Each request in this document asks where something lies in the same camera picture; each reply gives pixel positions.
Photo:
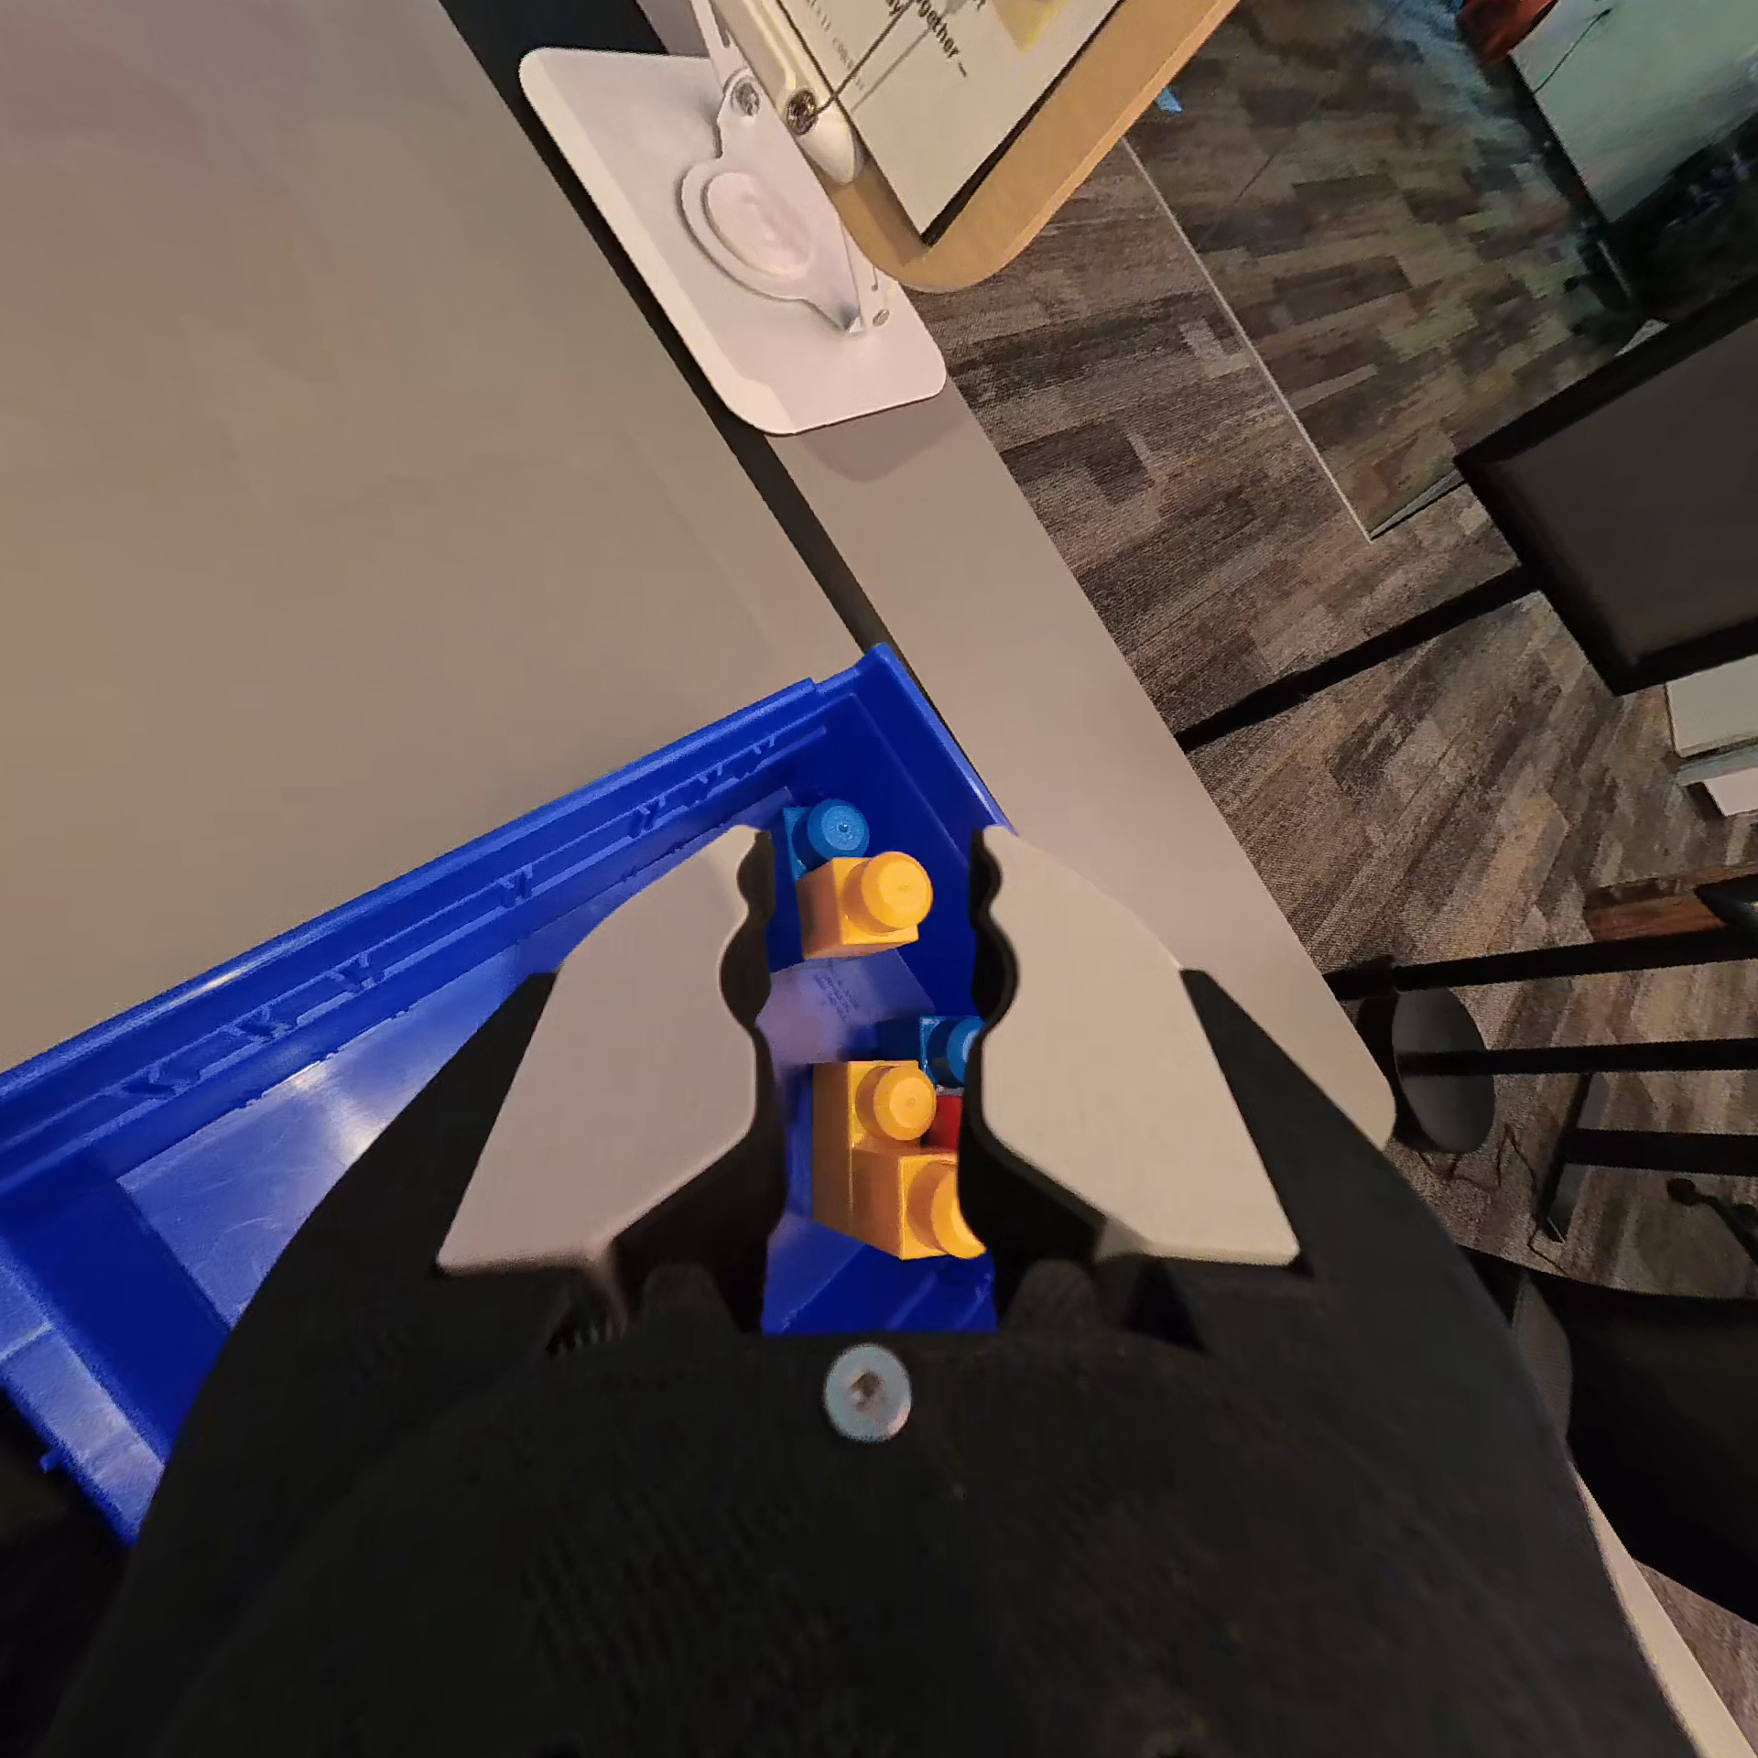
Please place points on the clear chair floor mat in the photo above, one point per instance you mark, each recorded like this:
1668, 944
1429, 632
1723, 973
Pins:
1374, 248

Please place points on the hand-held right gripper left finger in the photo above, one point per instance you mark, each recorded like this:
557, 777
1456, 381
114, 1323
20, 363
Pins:
617, 1085

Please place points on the yellow two-stud toy block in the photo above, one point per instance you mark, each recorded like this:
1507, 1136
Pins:
859, 1112

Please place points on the white board stand base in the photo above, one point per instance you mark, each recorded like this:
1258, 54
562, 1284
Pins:
797, 358

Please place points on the blue plastic bin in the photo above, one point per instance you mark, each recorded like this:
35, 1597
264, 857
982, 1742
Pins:
275, 1209

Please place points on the wooden instruction board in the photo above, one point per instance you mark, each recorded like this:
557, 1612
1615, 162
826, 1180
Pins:
1071, 178

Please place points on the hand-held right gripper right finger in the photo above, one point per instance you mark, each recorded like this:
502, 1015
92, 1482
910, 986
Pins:
1126, 1085

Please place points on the yellow one-stud toy block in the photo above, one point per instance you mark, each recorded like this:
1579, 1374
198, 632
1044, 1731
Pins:
859, 907
914, 1209

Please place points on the black pole stand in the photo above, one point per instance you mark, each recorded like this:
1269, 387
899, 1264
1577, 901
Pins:
1441, 1072

